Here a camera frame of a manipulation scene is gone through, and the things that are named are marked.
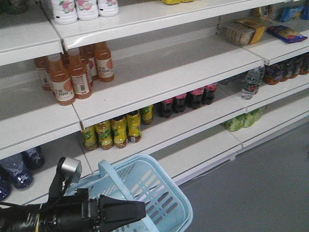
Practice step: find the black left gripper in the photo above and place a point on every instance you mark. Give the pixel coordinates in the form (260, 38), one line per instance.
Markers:
(77, 213)

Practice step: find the light blue plastic basket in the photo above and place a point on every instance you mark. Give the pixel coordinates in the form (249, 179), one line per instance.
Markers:
(141, 178)

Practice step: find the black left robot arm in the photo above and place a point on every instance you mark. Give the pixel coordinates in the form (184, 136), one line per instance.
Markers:
(27, 219)

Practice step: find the coke bottle red label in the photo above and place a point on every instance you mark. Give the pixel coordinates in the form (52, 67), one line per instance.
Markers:
(179, 103)
(209, 93)
(165, 108)
(195, 98)

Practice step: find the yellow lemon tea bottle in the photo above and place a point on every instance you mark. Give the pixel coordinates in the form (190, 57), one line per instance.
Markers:
(104, 132)
(133, 125)
(147, 114)
(119, 127)
(90, 140)

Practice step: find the blue sports drink bottle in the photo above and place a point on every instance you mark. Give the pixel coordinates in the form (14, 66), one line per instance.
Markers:
(33, 158)
(18, 172)
(5, 188)

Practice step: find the orange C100 juice bottle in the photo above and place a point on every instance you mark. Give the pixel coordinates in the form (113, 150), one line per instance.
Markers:
(78, 73)
(60, 80)
(104, 62)

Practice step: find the white metal shelf unit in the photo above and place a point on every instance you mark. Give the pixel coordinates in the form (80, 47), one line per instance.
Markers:
(159, 52)

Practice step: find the green drink can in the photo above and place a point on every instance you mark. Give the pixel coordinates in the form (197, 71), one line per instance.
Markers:
(234, 124)
(253, 116)

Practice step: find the clear water bottle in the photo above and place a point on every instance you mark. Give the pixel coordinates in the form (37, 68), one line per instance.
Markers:
(252, 80)

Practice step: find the white peach drink bottle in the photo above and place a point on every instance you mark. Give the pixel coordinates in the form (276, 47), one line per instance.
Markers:
(64, 11)
(86, 9)
(108, 8)

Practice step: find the clear box of biscuits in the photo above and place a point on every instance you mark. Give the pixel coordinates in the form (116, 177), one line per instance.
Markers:
(243, 31)

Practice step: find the blue snack bag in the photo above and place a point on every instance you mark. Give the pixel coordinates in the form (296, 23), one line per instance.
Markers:
(286, 34)

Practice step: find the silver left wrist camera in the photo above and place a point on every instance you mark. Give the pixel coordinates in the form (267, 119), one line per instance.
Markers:
(71, 170)

